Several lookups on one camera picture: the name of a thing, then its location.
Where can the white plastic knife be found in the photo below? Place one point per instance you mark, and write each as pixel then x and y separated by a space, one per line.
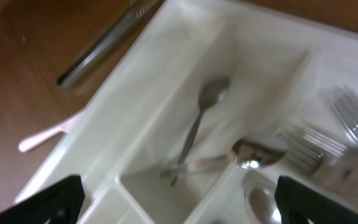
pixel 65 126

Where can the small silver teaspoon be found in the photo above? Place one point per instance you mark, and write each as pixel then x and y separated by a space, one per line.
pixel 247 153
pixel 212 92

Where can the large silver spoon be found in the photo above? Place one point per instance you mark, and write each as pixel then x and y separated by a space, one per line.
pixel 259 201

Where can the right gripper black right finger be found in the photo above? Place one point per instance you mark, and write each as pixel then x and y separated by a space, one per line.
pixel 299 204

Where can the white cutlery tray organizer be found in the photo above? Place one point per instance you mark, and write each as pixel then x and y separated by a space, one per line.
pixel 282 70

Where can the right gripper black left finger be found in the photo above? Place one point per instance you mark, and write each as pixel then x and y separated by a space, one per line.
pixel 58 203

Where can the silver fork dark handle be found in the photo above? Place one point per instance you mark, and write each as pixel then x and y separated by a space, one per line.
pixel 343 103

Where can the metal kitchen tongs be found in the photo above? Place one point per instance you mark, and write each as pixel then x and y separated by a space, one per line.
pixel 136 11

